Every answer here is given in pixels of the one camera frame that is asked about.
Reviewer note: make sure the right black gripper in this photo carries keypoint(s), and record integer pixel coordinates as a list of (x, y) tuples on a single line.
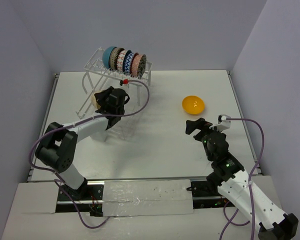
[(200, 124)]

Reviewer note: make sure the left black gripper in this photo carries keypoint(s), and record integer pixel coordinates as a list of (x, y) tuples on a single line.
[(103, 100)]

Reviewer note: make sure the tan beige bowl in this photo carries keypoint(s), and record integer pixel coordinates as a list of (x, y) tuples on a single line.
[(94, 100)]

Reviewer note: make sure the yellow bowl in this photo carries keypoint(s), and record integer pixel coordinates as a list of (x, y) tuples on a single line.
[(193, 105)]

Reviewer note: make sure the white wire dish rack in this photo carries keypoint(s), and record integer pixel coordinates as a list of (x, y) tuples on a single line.
[(98, 78)]

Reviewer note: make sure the black white floral bowl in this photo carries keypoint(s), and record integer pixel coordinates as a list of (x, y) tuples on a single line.
[(141, 66)]

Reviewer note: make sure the dark brown cream bowl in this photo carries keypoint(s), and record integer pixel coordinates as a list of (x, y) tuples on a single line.
[(114, 57)]

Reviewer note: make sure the blue triangle pattern bowl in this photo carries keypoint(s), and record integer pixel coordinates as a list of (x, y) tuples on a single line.
[(127, 65)]

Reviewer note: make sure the teal blue bowl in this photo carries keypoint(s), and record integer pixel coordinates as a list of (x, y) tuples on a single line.
[(106, 56)]

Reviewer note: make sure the orange red patterned bowl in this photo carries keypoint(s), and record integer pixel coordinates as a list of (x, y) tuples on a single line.
[(135, 64)]

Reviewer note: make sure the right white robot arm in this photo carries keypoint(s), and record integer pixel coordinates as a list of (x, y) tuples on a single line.
[(230, 179)]

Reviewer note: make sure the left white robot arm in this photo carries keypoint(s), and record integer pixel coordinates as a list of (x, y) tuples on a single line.
[(58, 149)]

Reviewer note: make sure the silver tape sheet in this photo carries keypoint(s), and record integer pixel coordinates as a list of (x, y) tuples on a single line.
[(147, 198)]

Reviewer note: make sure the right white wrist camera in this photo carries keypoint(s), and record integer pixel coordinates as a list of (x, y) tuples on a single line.
[(223, 123)]

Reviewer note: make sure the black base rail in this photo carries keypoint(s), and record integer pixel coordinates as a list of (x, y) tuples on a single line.
[(92, 202)]

